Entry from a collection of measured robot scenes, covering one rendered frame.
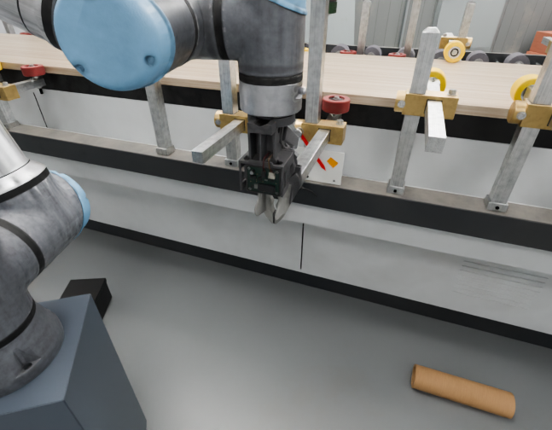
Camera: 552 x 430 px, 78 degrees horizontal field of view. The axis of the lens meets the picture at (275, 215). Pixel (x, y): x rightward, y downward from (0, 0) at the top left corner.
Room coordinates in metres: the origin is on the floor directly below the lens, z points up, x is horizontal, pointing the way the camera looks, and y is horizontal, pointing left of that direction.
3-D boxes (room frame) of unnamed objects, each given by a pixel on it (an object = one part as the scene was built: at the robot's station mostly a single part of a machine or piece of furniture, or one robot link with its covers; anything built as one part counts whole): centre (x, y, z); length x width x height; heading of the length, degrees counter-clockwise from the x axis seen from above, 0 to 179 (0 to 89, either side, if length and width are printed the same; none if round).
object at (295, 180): (0.51, -0.02, 0.91); 0.05 x 0.02 x 0.09; 71
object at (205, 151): (0.95, 0.11, 0.84); 0.43 x 0.03 x 0.04; 160
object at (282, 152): (0.50, 0.01, 0.97); 0.09 x 0.08 x 0.12; 161
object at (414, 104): (0.82, -0.36, 0.94); 0.13 x 0.06 x 0.05; 70
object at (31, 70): (1.47, 0.98, 0.85); 0.08 x 0.08 x 0.11
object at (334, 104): (1.01, -0.18, 0.85); 0.08 x 0.08 x 0.11
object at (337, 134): (0.91, -0.12, 0.84); 0.13 x 0.06 x 0.05; 70
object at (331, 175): (0.90, -0.07, 0.75); 0.26 x 0.01 x 0.10; 70
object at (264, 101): (0.50, 0.00, 1.05); 0.10 x 0.09 x 0.05; 71
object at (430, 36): (0.83, -0.34, 0.86); 0.03 x 0.03 x 0.48; 70
